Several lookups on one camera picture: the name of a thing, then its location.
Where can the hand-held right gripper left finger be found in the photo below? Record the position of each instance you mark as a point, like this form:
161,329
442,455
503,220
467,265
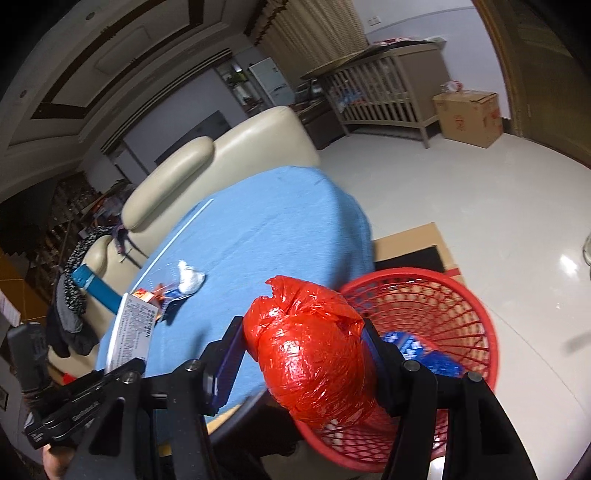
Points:
226,369

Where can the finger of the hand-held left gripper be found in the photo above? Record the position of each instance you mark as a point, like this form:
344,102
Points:
78,406

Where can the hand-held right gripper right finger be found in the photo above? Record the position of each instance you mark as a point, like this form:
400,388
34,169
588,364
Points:
383,369

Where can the red plastic bag ball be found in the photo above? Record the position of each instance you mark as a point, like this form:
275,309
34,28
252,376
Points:
309,360

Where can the red plastic mesh basket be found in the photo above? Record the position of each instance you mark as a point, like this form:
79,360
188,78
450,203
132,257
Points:
438,300

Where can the blue white toothpaste carton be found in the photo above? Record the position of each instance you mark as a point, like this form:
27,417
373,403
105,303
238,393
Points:
131,332

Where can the white tissue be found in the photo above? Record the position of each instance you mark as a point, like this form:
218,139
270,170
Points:
191,281

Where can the blue plastic packet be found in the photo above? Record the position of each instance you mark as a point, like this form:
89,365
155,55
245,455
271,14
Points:
429,355

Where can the grey garment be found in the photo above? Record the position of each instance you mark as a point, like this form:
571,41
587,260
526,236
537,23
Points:
69,327

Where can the blue clear plastic wrapper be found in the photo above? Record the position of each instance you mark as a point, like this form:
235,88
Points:
173,295

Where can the orange crumpled wrapper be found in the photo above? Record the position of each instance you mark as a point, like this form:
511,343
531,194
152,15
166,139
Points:
150,295

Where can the dotted dark garment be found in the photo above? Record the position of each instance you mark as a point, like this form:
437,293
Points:
78,258

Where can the black floor mat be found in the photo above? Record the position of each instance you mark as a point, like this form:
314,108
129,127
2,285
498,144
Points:
411,258

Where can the flat cardboard sheet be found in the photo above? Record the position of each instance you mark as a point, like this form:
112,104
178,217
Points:
415,235

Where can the wooden display shelf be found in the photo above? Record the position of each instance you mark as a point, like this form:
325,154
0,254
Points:
64,212

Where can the purple patterned cloth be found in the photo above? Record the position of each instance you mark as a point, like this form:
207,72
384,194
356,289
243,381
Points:
123,235

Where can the cream leather sofa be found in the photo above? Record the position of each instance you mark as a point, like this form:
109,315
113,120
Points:
258,138

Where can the dark low cabinet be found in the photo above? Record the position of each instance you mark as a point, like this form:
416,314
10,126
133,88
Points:
318,122

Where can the brown cardboard box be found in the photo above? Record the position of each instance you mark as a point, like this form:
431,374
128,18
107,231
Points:
466,120

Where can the wooden baby crib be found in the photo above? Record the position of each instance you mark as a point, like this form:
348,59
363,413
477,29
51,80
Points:
383,92

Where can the white refrigerator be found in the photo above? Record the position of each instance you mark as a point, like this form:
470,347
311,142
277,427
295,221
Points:
272,83

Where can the beige curtain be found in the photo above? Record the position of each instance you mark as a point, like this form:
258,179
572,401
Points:
318,32

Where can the wooden door frame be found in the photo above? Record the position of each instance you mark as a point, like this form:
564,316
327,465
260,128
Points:
531,69

